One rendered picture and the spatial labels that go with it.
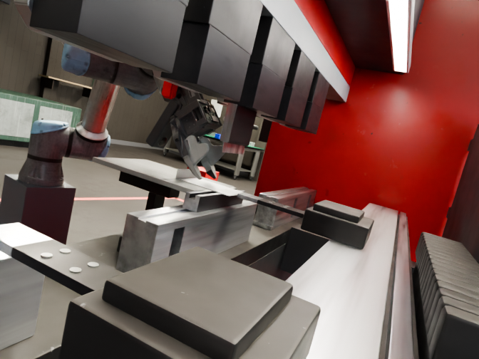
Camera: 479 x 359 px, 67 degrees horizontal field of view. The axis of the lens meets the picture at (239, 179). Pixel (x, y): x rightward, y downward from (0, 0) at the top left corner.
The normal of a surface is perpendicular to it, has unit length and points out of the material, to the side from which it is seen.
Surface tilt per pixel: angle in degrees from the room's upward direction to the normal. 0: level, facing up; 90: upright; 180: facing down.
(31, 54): 90
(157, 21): 90
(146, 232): 90
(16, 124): 90
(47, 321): 0
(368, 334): 0
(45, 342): 0
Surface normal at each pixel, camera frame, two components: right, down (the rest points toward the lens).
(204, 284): 0.23, -0.96
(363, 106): -0.41, 0.02
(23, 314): 0.88, 0.26
